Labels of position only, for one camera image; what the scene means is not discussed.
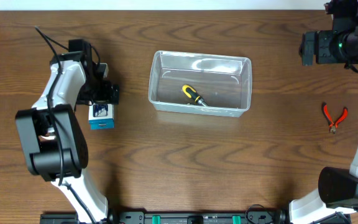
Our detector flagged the red handled pliers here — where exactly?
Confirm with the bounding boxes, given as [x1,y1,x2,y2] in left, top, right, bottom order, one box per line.
[321,101,349,135]

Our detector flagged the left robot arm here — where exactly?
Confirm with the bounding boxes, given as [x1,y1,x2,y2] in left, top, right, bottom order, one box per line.
[15,39,119,223]

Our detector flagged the blue screw box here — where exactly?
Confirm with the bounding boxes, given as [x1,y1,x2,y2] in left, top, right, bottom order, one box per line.
[88,104,114,130]

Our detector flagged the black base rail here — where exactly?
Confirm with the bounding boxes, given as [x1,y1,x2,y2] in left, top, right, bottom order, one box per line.
[40,206,352,224]

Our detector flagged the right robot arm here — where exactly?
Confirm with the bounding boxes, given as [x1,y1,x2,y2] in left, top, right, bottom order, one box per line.
[275,0,358,223]

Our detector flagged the clear plastic container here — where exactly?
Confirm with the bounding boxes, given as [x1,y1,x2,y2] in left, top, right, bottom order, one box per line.
[149,50,252,118]

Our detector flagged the small claw hammer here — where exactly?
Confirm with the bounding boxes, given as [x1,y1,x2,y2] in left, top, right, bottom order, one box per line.
[39,133,56,141]

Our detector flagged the stubby yellow black screwdriver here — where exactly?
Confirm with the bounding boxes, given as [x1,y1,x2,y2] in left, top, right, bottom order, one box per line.
[182,85,208,106]

